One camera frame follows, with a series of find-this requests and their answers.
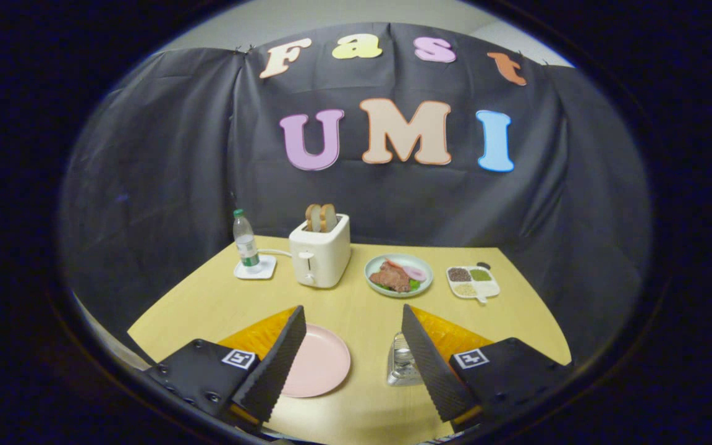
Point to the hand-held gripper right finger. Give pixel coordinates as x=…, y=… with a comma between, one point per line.
x=433, y=371

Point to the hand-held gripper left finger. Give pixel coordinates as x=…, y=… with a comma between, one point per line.
x=279, y=371

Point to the pink round plate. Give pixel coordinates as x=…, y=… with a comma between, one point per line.
x=325, y=364

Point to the pink ham slice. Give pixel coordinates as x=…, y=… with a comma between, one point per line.
x=416, y=273

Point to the white divided grain dish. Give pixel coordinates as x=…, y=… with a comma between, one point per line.
x=489, y=288

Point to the brown steak slice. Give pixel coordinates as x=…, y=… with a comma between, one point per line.
x=390, y=278

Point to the white square coaster tray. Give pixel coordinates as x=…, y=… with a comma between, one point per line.
x=266, y=269

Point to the pale green plate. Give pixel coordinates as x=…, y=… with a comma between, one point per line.
x=421, y=261

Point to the orange carrot slice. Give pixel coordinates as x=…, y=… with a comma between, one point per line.
x=393, y=264

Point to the cream white toaster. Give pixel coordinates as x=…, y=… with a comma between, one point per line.
x=325, y=259

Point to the clear plastic water bottle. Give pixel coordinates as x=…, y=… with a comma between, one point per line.
x=246, y=244

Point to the toasted bread slice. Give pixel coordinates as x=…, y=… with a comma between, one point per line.
x=313, y=218
x=329, y=217

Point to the black backdrop cloth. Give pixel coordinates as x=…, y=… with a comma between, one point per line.
x=177, y=154

